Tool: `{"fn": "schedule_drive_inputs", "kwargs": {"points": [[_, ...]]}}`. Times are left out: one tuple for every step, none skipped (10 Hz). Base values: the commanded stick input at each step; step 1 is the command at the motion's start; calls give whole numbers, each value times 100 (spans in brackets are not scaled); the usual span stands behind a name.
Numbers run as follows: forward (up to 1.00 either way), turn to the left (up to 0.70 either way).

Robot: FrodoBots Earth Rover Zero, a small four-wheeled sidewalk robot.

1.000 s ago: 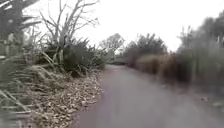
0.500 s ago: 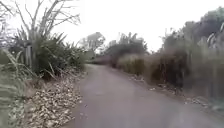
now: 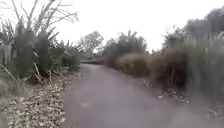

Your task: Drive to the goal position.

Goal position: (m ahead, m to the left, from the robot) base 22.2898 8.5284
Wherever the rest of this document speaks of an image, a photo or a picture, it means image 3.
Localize distant green tree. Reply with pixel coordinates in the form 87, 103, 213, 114
78, 30, 105, 55

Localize grey asphalt path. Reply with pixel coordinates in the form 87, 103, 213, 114
61, 63, 224, 128

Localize row of dense bushes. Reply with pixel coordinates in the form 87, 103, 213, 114
103, 6, 224, 101

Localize leaf-strewn verge with dead branches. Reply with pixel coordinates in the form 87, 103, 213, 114
0, 68, 83, 128

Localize bare tree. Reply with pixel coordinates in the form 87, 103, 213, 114
0, 0, 79, 38

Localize green flax bushes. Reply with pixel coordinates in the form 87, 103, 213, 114
0, 19, 94, 88

